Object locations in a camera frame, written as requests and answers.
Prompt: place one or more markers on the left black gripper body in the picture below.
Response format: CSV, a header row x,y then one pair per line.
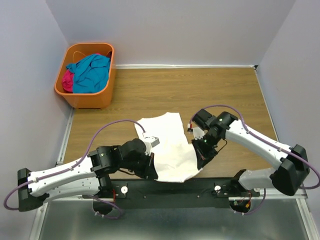
x,y
151,167

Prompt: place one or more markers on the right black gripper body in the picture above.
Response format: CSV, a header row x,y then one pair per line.
x,y
203,152

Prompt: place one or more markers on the white red printed t-shirt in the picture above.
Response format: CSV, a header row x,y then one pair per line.
x,y
175,160

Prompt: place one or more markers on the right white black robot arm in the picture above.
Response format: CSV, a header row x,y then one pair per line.
x,y
289,166

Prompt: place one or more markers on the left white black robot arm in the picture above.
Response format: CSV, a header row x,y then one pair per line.
x,y
88,175

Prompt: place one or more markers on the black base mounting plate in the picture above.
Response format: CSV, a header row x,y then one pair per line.
x,y
208,192

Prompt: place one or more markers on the orange plastic laundry basket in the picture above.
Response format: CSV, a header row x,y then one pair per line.
x,y
75,53

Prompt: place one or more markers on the teal blue t-shirt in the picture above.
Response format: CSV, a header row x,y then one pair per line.
x,y
90,75

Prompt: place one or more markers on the magenta pink t-shirt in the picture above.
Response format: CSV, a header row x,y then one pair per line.
x,y
67,81

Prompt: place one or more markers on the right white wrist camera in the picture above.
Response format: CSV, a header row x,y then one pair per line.
x,y
196,131

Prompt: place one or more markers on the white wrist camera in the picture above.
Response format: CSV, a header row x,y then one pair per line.
x,y
150,142
196,131

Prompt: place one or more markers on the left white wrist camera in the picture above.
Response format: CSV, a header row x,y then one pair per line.
x,y
150,142

